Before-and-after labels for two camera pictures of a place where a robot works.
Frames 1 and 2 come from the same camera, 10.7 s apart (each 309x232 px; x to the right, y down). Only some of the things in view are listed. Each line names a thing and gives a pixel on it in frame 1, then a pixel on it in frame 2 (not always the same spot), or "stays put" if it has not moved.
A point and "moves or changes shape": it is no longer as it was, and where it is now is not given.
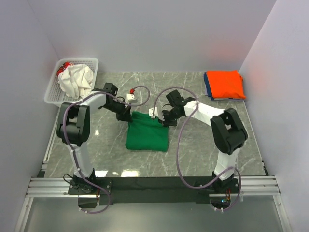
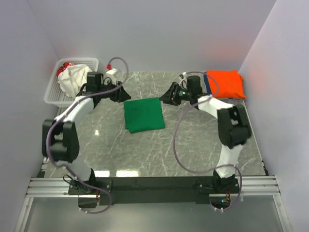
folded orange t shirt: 226,84 stays put
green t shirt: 145,133 moves or changes shape
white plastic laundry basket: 53,94 stays put
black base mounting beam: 151,188 stays put
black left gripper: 125,114 to 124,95
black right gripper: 165,122 to 169,97
